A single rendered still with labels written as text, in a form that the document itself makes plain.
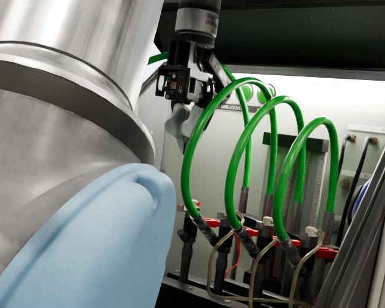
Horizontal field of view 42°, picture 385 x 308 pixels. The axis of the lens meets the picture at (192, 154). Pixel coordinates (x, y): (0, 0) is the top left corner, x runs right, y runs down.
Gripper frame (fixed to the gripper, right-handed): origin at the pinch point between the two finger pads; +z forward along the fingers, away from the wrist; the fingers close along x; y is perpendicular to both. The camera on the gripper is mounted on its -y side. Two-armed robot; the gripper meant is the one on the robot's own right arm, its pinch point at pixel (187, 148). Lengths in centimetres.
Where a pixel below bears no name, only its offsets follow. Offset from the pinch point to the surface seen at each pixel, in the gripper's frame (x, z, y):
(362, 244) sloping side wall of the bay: 34.1, 9.9, 0.9
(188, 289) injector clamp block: 4.1, 25.9, -0.3
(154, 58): -9.8, -16.1, 0.9
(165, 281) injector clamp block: -1.4, 25.8, -0.4
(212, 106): 8.4, -7.8, 6.5
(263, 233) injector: 16.2, 12.8, -3.1
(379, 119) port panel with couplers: 25.0, -10.6, -32.1
